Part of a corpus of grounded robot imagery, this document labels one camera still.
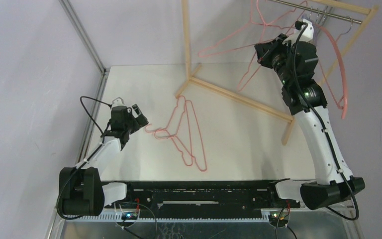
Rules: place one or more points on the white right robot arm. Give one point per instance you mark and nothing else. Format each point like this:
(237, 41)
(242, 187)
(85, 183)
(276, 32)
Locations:
(294, 64)

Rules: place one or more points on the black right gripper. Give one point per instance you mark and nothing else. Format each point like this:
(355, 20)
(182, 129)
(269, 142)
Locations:
(268, 52)

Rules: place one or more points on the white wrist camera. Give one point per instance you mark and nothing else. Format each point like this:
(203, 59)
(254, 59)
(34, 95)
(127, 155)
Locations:
(118, 102)
(303, 30)

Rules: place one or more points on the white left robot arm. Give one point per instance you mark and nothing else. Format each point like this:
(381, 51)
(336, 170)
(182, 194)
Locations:
(81, 190)

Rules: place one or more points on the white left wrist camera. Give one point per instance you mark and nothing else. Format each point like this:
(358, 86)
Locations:
(118, 102)

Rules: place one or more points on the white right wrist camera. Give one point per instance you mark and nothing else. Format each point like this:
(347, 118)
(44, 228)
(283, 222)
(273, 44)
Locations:
(303, 30)

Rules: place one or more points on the metal rack rod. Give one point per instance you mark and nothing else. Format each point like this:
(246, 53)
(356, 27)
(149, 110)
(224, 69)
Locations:
(319, 12)

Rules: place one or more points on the wooden clothes rack frame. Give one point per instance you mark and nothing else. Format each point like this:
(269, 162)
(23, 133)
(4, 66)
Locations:
(190, 73)

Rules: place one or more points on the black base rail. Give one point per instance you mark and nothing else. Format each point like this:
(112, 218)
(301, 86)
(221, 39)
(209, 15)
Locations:
(202, 200)

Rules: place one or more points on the aluminium corner post left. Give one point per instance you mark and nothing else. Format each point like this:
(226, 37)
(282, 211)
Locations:
(82, 34)

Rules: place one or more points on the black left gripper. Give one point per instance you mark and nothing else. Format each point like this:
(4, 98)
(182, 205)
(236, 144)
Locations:
(139, 122)

